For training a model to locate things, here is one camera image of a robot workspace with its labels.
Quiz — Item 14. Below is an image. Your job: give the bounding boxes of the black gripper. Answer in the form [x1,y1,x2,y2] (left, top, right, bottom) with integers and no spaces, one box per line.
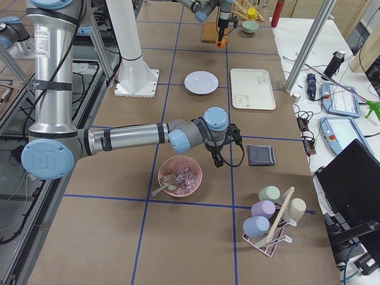
[218,9,229,43]
[204,140,227,168]

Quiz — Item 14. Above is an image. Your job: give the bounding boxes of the orange mandarin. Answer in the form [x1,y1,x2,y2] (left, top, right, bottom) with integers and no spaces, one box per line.
[215,40,226,48]

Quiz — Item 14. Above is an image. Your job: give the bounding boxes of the white round plate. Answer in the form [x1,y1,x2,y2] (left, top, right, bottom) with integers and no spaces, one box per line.
[184,71,219,95]

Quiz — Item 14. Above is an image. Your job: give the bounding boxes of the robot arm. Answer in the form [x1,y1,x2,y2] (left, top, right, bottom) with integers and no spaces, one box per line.
[178,0,239,47]
[21,1,229,180]

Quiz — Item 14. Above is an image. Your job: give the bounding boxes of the cream bear tray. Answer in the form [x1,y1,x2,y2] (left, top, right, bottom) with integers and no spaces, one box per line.
[230,68,276,111]

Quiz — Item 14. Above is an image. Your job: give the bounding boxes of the wooden cutting board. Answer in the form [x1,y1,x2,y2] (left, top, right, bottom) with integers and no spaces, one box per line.
[201,22,230,48]

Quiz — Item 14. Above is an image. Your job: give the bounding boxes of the wooden cup rack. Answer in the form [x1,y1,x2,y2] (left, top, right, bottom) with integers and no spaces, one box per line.
[232,0,265,22]

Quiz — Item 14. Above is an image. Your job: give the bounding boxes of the light green bowl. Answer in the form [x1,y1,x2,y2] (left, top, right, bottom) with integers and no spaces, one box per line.
[242,20,259,34]

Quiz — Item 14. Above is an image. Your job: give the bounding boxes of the yellow cup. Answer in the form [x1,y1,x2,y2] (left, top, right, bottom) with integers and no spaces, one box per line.
[246,7,258,20]

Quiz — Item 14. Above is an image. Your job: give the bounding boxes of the clear ice cubes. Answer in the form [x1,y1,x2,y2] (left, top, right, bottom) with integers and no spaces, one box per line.
[173,165,197,195]

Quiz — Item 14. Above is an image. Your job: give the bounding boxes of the pink bowl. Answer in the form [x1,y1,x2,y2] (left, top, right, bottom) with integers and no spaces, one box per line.
[152,156,202,198]

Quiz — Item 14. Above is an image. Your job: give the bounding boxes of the folded grey cloth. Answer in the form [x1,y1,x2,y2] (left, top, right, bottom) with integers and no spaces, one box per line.
[247,145,277,166]

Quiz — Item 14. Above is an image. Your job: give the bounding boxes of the metal scoop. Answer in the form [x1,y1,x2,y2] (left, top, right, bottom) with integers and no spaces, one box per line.
[151,173,180,197]

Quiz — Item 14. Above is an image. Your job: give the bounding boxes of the red bottle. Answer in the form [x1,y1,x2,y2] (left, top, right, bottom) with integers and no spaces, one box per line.
[271,0,285,28]

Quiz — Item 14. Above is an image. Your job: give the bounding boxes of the green cup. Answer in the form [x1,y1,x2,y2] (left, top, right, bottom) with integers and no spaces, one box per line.
[258,185,280,203]

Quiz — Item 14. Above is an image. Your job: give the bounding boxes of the purple cup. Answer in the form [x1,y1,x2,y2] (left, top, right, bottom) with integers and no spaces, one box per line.
[251,200,276,219]

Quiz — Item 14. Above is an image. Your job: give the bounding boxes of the blue cup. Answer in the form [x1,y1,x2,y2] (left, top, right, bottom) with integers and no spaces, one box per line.
[243,216,270,238]

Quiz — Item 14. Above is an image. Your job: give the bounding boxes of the beige cup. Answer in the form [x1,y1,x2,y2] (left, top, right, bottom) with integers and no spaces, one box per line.
[282,198,306,222]

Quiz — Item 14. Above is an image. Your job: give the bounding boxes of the white cup rack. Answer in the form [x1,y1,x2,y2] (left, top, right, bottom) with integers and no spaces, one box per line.
[242,188,297,257]

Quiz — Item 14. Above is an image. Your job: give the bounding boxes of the folded dark umbrella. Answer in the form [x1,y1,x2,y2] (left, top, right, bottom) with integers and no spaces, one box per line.
[306,73,316,101]

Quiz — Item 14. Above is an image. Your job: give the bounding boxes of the black water bottle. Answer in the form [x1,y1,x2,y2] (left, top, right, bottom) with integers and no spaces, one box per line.
[323,50,346,80]

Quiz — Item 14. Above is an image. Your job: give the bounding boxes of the blue teach pendant near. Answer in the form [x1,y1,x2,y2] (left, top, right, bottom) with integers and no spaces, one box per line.
[319,116,374,155]

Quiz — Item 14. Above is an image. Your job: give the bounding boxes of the blue teach pendant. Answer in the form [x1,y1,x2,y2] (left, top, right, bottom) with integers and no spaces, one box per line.
[319,116,374,155]
[321,83,362,118]

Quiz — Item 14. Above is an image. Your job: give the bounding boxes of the blue teach pendant far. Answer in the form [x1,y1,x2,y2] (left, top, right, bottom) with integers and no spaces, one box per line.
[321,83,362,118]

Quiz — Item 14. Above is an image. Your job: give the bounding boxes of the black monitor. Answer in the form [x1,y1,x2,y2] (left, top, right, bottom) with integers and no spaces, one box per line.
[316,139,379,263]

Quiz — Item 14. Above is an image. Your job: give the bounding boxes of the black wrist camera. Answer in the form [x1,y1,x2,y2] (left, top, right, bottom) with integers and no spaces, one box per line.
[225,123,242,145]
[229,16,239,30]

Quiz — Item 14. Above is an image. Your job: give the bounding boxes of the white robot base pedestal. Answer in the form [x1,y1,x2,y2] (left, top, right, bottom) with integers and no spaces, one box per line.
[106,0,160,98]

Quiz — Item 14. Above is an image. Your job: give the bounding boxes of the aluminium frame post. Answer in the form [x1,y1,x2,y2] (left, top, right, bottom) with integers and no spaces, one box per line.
[284,0,337,94]

